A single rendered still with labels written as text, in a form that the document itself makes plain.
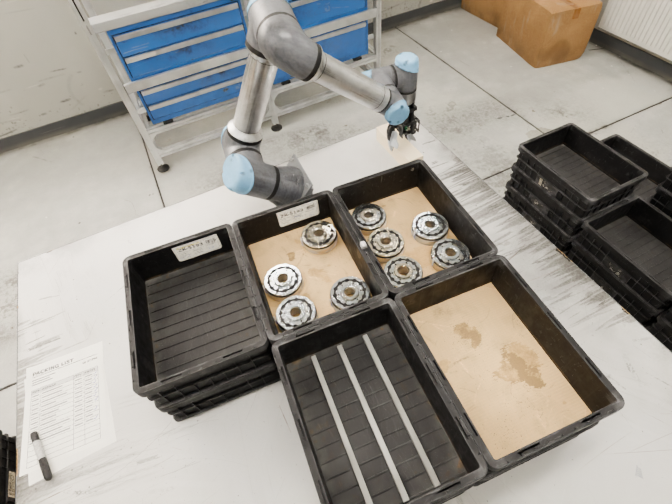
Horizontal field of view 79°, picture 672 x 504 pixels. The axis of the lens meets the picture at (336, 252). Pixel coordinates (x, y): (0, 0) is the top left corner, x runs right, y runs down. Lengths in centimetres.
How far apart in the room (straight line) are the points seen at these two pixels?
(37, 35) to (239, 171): 248
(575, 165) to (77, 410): 203
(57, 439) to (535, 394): 117
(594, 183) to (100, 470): 198
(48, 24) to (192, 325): 273
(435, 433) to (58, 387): 101
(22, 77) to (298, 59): 281
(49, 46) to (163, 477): 300
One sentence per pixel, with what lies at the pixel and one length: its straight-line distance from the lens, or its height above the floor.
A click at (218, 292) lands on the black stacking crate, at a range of 118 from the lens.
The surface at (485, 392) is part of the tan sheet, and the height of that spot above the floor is 83.
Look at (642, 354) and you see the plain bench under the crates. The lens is 135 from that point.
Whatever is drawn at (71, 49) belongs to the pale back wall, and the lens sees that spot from 360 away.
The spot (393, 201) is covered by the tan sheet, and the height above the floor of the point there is 83.
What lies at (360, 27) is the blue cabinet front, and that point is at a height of 52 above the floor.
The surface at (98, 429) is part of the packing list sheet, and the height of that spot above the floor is 70.
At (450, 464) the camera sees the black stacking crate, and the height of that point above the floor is 83.
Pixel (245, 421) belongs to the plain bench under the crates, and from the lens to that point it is 114.
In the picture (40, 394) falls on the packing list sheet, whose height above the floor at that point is 70.
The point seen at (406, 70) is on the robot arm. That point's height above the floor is 107.
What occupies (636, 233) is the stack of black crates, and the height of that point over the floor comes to 38.
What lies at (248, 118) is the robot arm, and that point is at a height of 105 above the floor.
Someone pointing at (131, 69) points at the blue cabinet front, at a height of 67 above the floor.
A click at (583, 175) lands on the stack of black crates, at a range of 207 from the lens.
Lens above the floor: 176
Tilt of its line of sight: 52 degrees down
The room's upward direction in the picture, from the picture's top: 7 degrees counter-clockwise
